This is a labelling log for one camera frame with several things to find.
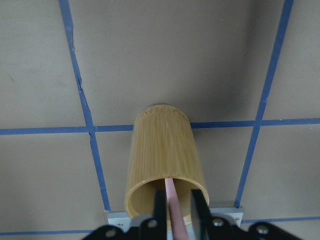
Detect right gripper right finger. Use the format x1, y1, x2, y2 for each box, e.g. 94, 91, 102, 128
190, 189, 212, 240

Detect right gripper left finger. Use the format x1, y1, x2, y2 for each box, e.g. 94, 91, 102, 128
153, 189, 167, 240

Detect pink chopstick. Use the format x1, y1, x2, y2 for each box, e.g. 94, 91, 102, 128
164, 178, 189, 240

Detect bamboo chopstick holder cup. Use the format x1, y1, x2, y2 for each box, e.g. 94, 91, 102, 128
124, 104, 209, 226

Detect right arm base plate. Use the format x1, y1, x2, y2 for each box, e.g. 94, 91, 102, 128
103, 205, 244, 240

